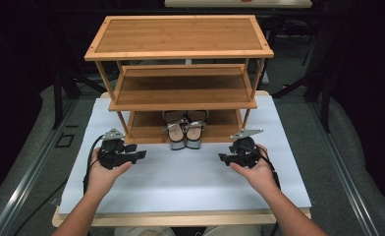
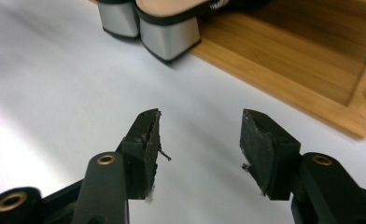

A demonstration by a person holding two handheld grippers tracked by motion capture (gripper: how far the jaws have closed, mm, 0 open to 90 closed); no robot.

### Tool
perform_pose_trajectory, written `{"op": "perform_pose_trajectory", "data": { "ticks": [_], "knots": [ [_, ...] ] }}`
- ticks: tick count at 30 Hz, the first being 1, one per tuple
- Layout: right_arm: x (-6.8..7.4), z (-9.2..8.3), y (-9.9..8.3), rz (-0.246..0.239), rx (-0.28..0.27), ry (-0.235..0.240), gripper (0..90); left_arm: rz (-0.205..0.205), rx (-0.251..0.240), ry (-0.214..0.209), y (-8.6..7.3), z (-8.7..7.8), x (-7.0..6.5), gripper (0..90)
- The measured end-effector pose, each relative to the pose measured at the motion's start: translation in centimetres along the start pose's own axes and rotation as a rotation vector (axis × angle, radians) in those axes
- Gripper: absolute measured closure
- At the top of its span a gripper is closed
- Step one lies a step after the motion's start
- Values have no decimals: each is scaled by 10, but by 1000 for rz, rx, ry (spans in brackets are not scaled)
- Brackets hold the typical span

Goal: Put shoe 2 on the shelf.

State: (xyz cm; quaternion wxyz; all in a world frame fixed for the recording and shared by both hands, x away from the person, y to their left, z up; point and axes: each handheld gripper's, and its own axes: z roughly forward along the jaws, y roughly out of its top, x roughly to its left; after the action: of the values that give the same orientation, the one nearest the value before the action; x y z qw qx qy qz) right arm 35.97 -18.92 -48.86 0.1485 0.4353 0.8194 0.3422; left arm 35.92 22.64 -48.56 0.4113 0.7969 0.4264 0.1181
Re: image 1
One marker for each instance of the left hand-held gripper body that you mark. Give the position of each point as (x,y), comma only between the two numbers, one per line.
(113,150)

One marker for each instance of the wooden shoe rack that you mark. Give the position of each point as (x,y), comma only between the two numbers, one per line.
(180,88)

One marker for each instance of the white table mat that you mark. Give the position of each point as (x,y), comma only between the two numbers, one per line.
(180,183)

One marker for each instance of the black floor socket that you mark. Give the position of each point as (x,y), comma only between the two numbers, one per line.
(65,140)

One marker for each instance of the black metal stand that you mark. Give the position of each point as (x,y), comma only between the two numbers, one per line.
(58,98)
(324,98)

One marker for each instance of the person's right hand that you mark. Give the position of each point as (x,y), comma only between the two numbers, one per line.
(261,178)

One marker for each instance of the metal floor rail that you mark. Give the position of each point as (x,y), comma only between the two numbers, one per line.
(341,177)
(27,187)

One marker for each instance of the person's right leg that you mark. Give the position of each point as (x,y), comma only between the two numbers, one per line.
(233,230)

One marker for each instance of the person's left leg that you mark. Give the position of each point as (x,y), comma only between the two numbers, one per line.
(144,231)

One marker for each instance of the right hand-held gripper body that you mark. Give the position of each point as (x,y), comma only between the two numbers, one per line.
(246,154)

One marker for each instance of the wooden table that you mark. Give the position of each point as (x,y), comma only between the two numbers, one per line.
(180,219)

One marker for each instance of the person's left hand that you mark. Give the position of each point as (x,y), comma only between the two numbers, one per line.
(103,180)

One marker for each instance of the person's leg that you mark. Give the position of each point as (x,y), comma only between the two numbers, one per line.
(233,230)
(144,231)

